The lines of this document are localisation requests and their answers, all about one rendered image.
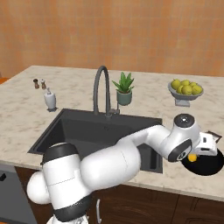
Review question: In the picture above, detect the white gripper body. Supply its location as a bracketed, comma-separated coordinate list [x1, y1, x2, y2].
[195, 131, 219, 157]

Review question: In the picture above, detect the grey footed fruit bowl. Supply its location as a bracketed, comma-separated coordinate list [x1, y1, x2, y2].
[167, 82, 205, 108]

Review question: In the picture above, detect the yellow corn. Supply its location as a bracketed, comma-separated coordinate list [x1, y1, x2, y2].
[187, 153, 199, 163]

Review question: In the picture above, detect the grey dishwasher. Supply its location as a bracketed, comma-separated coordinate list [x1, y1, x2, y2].
[0, 163, 39, 224]

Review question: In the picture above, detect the green plant in grey pot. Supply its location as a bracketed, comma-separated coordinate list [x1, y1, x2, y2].
[111, 71, 136, 107]

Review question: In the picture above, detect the dark grey arched tap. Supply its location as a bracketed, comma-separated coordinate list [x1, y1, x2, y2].
[92, 65, 121, 118]

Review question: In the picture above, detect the silver cupboard handle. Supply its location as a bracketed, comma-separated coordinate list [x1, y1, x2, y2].
[95, 199, 102, 224]

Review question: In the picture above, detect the black sink basin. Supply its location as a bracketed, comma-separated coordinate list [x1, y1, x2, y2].
[27, 108, 164, 175]

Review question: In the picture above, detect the white soap dispenser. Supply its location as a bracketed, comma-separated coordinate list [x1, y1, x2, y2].
[43, 87, 59, 113]

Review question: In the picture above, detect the black bowl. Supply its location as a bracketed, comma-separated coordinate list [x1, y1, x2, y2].
[181, 150, 224, 177]

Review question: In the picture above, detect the dark wood cupboard door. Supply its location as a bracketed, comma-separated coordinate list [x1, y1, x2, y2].
[87, 184, 180, 224]
[14, 166, 57, 224]
[171, 193, 224, 224]

